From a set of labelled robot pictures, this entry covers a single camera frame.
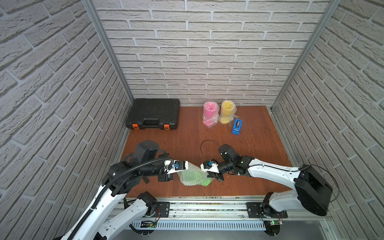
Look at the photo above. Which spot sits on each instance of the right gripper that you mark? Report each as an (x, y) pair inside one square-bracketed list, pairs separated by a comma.
[(215, 175)]

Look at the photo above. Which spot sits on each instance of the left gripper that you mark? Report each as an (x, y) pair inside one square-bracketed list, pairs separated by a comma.
[(165, 173)]

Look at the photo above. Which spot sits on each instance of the bubble wrap sheet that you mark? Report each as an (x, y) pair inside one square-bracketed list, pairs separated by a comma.
[(228, 112), (191, 168), (210, 114)]

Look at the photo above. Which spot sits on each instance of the green plastic wine glass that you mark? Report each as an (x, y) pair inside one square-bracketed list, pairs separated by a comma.
[(195, 179)]

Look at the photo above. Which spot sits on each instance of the yellow plastic wine glass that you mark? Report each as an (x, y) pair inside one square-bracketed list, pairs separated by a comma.
[(227, 111)]

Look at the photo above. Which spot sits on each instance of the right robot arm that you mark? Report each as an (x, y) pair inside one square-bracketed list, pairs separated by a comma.
[(308, 189)]

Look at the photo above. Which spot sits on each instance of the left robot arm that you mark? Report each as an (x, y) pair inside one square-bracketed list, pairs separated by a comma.
[(116, 184)]

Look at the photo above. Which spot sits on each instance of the blue tape dispenser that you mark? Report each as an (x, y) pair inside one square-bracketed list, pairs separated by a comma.
[(237, 127)]

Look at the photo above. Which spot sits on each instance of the black plastic tool case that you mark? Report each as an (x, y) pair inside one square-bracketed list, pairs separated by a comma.
[(160, 114)]

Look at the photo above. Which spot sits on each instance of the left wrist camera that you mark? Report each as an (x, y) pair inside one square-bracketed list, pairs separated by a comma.
[(173, 166)]

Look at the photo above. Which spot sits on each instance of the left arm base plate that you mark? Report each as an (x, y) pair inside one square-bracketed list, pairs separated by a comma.
[(161, 208)]

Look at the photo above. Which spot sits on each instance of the aluminium mounting rail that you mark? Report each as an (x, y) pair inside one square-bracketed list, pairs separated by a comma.
[(184, 214)]

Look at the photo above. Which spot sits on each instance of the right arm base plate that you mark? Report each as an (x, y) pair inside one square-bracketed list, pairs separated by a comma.
[(260, 210)]

